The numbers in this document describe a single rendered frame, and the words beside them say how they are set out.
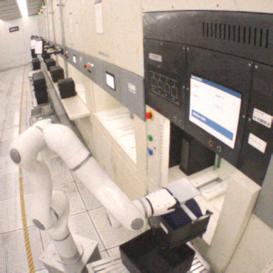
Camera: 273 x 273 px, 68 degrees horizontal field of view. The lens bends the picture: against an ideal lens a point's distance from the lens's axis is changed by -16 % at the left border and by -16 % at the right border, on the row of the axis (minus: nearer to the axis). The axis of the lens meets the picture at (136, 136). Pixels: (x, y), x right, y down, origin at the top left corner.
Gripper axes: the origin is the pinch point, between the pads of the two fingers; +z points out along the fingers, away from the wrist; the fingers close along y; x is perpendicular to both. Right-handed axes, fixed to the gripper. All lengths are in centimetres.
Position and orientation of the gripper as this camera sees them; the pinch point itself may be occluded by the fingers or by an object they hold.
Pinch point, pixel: (181, 193)
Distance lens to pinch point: 98.0
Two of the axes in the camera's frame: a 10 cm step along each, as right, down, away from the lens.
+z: 9.0, -2.4, 3.5
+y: 4.2, 4.3, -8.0
